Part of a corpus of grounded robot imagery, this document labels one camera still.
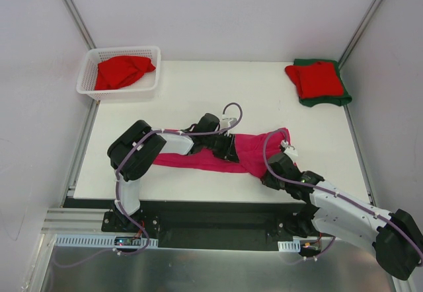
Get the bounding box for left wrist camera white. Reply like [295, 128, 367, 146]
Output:
[219, 117, 238, 130]

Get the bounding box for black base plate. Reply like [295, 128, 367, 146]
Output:
[62, 198, 351, 250]

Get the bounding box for folded green t shirt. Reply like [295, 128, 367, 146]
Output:
[293, 59, 352, 107]

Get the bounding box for right grey cable duct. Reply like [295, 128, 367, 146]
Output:
[278, 240, 301, 253]

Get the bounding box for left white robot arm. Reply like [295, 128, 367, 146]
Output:
[107, 113, 240, 232]

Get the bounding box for left grey cable duct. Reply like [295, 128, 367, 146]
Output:
[56, 235, 159, 249]

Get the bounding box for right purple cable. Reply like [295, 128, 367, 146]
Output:
[262, 129, 422, 266]

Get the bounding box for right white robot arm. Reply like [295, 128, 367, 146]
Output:
[261, 153, 422, 281]

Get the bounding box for pink t shirt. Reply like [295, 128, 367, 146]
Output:
[153, 128, 291, 178]

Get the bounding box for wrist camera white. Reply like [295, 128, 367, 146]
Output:
[280, 141, 298, 158]
[219, 117, 238, 130]

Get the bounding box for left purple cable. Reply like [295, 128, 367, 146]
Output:
[52, 102, 245, 268]

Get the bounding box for white plastic basket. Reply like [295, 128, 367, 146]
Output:
[76, 46, 161, 100]

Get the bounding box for grey cable duct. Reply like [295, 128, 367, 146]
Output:
[278, 240, 301, 253]
[56, 235, 159, 249]

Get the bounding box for folded red t shirt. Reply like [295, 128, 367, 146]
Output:
[285, 61, 344, 99]

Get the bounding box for purple cable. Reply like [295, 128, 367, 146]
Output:
[52, 102, 245, 268]
[262, 129, 422, 266]

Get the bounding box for red crumpled t shirt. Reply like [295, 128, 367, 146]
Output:
[95, 55, 156, 91]

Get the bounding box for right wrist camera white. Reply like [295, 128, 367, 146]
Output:
[280, 141, 298, 158]

